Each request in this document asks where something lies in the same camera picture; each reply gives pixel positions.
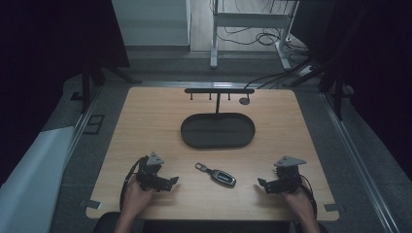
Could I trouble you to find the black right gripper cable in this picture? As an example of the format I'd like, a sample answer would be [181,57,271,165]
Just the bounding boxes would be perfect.
[298,174,319,218]

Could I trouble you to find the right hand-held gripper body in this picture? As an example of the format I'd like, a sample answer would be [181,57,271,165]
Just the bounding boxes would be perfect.
[273,155,307,195]

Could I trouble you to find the dark curtain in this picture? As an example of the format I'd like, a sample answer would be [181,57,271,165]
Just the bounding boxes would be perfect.
[0,0,131,187]
[290,0,412,183]

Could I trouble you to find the grey tape piece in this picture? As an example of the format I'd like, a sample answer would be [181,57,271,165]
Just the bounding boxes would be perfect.
[79,199,103,211]

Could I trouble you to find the person's left hand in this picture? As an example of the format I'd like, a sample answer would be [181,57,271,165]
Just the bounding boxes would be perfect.
[121,176,157,221]

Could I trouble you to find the person's right hand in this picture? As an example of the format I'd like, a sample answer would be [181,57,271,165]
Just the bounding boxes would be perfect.
[281,187,317,222]

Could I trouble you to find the black car key fob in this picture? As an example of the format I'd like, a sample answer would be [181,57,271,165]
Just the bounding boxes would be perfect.
[194,162,237,188]

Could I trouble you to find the black key rack with tray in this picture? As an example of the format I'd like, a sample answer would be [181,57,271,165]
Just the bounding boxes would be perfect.
[180,87,257,150]

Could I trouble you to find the black floor socket frame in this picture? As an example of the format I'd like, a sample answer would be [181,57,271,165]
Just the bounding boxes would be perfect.
[83,113,106,136]

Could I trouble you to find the white metal desk frame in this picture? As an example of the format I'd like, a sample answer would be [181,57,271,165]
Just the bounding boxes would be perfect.
[209,0,301,71]

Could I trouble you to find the black floor cables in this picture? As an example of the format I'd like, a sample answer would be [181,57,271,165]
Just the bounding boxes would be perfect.
[216,24,313,90]

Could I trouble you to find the metal floor rail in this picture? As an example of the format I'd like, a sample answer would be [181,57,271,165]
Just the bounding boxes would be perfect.
[63,86,102,164]
[318,91,402,233]

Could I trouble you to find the black metal stand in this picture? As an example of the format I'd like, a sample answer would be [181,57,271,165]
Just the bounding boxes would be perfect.
[285,48,355,121]

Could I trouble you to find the white sheet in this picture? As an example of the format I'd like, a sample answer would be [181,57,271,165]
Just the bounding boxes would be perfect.
[0,125,76,233]

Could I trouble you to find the black tripod stand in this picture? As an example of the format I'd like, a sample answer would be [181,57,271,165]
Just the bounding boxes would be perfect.
[70,57,143,115]

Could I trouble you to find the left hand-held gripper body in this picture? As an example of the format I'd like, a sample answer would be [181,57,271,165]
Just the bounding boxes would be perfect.
[135,150,170,192]

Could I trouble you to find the white cabinet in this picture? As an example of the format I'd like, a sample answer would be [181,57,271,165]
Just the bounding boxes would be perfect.
[111,0,192,49]

